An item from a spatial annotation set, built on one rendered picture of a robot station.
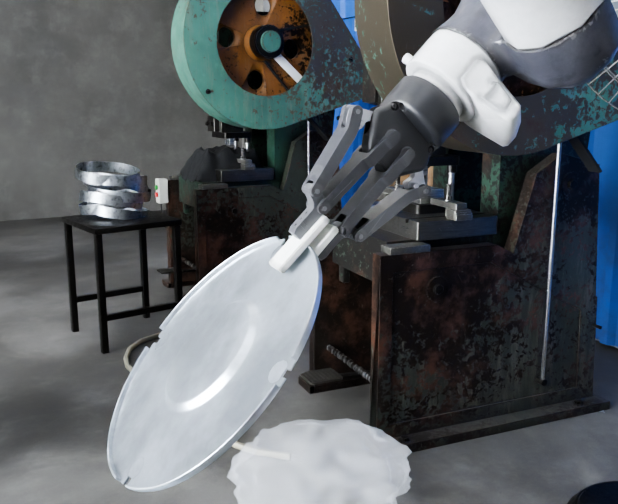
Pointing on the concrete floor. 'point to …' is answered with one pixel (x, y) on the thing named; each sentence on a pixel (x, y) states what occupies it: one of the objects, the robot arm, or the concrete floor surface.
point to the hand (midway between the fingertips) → (303, 246)
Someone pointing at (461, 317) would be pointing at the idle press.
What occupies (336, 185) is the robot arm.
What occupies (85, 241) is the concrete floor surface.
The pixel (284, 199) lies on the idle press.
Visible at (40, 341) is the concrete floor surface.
